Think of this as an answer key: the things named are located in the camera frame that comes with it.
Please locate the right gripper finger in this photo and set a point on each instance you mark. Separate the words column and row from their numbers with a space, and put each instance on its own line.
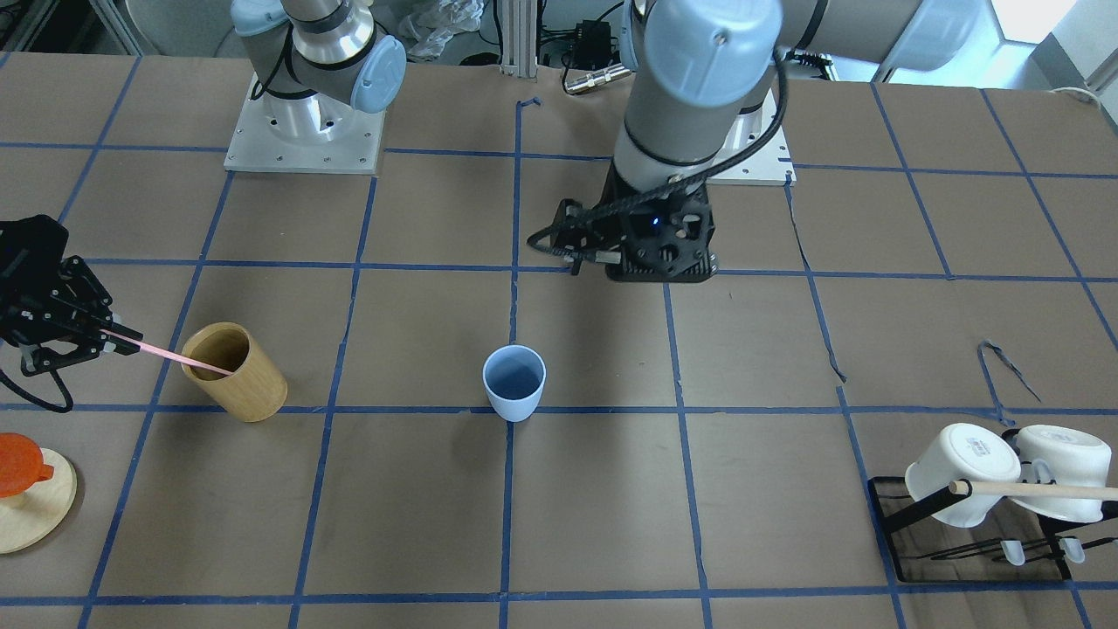
column 87, row 349
column 113, row 327

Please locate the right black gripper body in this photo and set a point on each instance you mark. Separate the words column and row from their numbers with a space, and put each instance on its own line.
column 37, row 301

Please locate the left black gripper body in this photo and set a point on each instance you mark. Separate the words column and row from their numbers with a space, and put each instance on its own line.
column 614, row 203

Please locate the pink chopstick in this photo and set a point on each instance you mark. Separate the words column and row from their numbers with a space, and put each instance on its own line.
column 167, row 354

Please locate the light blue plastic cup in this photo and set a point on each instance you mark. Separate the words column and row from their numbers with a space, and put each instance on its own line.
column 514, row 377

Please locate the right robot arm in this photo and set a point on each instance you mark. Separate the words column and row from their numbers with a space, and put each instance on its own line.
column 324, row 75

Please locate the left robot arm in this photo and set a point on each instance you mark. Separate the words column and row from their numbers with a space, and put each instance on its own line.
column 710, row 90

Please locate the orange plastic lid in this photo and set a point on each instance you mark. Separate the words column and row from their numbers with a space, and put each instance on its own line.
column 22, row 464

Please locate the bamboo cylindrical holder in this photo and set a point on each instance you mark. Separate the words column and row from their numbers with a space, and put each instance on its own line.
column 252, row 387

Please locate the round wooden stand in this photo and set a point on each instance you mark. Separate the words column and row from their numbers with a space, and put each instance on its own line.
column 31, row 516

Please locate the black power adapter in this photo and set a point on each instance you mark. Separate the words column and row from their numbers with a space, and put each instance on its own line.
column 593, row 45

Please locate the white mug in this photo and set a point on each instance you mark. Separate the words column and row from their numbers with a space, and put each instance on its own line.
column 1068, row 457
column 962, row 452

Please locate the wooden rack rod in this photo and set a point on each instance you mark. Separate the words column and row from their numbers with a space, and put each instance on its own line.
column 969, row 488

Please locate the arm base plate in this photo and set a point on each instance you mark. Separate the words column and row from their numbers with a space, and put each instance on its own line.
column 316, row 135
column 771, row 165

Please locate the silver cable connector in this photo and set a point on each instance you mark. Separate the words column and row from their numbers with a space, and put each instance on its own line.
column 586, row 83

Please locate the aluminium frame post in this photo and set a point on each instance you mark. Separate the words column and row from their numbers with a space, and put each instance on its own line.
column 519, row 30

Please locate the black wire mug rack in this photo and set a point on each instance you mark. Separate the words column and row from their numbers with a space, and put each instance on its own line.
column 947, row 538

